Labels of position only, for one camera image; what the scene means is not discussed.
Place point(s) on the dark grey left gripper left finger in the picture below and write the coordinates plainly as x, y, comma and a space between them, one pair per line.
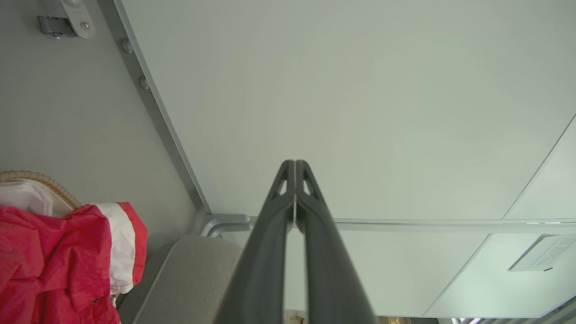
261, 270

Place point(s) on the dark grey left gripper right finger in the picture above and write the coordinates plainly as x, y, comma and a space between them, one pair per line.
333, 279

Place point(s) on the grey upholstered couch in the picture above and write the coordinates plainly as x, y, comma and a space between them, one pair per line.
189, 283

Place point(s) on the red garment with wide white stripe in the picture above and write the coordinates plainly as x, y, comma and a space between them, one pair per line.
45, 261

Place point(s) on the woven wicker laundry basket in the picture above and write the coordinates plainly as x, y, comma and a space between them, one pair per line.
45, 181

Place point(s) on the white fabric basket liner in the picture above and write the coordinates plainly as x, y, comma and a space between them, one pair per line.
22, 195

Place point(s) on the grey metal corner bracket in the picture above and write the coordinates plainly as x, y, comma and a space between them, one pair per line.
222, 225

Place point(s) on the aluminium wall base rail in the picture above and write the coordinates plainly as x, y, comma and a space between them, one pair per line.
157, 112

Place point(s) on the white paper wall notice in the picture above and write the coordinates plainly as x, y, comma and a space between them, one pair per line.
546, 254

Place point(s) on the round rail bolt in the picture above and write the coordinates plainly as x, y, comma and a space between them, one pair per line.
127, 45
144, 83

